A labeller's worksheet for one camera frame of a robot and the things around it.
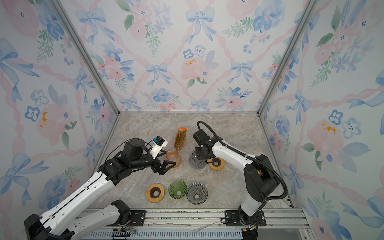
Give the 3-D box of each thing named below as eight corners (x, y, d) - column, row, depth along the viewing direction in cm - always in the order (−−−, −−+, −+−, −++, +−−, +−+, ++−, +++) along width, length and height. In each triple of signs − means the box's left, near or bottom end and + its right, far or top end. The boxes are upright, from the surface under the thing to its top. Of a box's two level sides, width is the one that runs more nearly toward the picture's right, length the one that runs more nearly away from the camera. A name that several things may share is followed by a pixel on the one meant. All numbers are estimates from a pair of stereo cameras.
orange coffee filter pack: (175, 150, 100) (173, 142, 93) (179, 134, 108) (178, 126, 101) (183, 152, 100) (183, 144, 92) (187, 136, 108) (187, 127, 101)
